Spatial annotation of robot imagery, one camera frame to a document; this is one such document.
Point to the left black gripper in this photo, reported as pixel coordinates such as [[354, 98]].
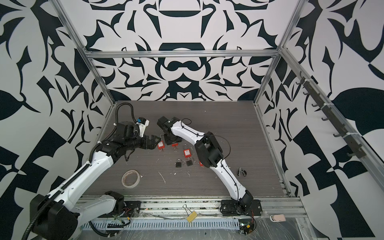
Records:
[[152, 143]]

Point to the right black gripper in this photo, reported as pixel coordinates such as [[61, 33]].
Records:
[[167, 141]]

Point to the small black padlock back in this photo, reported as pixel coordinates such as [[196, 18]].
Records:
[[178, 163]]

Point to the small black padlock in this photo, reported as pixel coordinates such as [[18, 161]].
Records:
[[189, 162], [178, 163]]

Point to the small black padlock front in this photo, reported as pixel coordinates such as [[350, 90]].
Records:
[[189, 162]]

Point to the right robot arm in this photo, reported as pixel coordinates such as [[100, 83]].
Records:
[[210, 154]]

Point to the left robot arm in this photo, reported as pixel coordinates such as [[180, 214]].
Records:
[[55, 215]]

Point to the black key bunch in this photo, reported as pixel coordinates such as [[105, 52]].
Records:
[[242, 172]]

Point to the small electronics board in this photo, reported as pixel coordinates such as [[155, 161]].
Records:
[[247, 226]]

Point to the pink white small object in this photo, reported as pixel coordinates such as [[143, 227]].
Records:
[[278, 218]]

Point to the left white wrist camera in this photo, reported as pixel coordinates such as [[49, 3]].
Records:
[[142, 123]]

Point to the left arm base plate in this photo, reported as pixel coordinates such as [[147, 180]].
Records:
[[124, 209]]

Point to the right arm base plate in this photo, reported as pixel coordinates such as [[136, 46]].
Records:
[[233, 208]]

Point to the white slotted cable duct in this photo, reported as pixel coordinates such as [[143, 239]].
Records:
[[161, 224]]

